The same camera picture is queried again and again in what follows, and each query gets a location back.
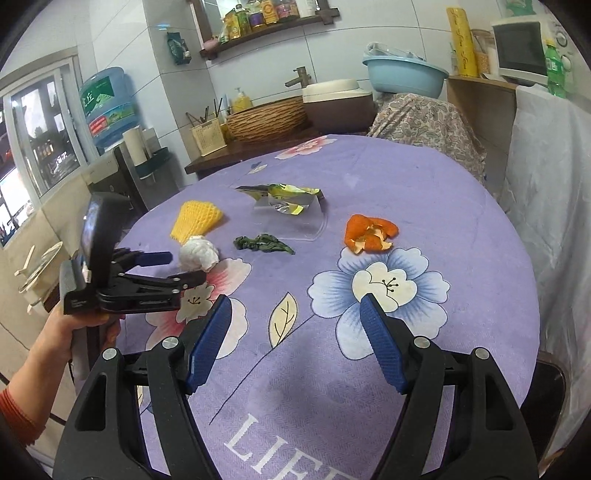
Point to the person's left hand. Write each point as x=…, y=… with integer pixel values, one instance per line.
x=55, y=332

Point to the yellow silver foil wrapper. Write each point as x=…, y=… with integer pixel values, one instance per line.
x=286, y=196

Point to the purple floral tablecloth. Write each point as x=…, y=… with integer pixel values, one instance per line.
x=438, y=207

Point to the bundle of chopsticks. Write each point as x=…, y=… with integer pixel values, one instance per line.
x=203, y=114

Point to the dark wooden counter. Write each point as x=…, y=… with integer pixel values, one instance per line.
x=231, y=154

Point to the floral patterned cloth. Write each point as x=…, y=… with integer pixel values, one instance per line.
x=425, y=122

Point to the cream utensil holder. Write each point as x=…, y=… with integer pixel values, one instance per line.
x=208, y=137

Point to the window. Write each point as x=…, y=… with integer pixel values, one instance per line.
x=41, y=138

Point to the clear plastic sheet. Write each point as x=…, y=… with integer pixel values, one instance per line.
x=300, y=226

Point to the white cloth cover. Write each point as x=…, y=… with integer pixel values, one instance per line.
x=549, y=207

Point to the blue water jug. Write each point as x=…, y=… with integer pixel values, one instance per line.
x=108, y=108

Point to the wooden framed mirror shelf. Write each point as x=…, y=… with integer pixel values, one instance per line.
x=277, y=30

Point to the wooden side shelf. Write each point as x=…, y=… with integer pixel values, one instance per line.
x=475, y=106

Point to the pink cup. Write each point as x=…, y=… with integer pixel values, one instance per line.
x=212, y=43

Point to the green wall pouch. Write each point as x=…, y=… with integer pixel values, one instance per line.
x=178, y=48

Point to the person's left forearm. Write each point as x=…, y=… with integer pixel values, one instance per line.
x=21, y=397

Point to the water dispenser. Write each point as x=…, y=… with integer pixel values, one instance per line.
x=120, y=180

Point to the white microwave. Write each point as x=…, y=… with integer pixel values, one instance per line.
x=519, y=48

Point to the row of condiment bottles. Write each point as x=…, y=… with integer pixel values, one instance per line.
x=258, y=16

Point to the metal faucet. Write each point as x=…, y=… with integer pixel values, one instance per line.
x=300, y=76

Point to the brown pot with cream lid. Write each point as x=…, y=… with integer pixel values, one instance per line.
x=337, y=106

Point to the dark brown trash bin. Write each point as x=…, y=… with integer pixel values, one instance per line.
x=549, y=392

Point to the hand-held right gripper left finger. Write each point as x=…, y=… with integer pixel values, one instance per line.
x=210, y=341

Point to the clear plastic container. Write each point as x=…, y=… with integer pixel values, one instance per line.
x=388, y=50

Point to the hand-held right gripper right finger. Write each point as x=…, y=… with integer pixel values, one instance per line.
x=381, y=341

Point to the light blue basin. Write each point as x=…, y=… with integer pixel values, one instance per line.
x=406, y=76

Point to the yellow foam fruit net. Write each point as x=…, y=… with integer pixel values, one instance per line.
x=196, y=219

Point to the green soda bottle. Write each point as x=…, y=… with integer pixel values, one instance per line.
x=555, y=69

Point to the orange peel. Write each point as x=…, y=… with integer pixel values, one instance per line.
x=369, y=233

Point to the white cup stack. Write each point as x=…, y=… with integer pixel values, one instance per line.
x=136, y=145

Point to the glass jar with sticks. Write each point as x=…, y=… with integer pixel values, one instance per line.
x=482, y=57

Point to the yellow soap bottle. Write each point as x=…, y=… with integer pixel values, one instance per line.
x=241, y=102

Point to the yellow roll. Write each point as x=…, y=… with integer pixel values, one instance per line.
x=461, y=41

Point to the white tissue ball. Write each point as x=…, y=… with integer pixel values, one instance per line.
x=198, y=253

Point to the wicker basket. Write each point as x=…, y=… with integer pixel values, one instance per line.
x=265, y=120

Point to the green leaf scrap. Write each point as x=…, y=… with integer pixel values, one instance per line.
x=263, y=243

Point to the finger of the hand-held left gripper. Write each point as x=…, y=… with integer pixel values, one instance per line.
x=154, y=258
x=184, y=279

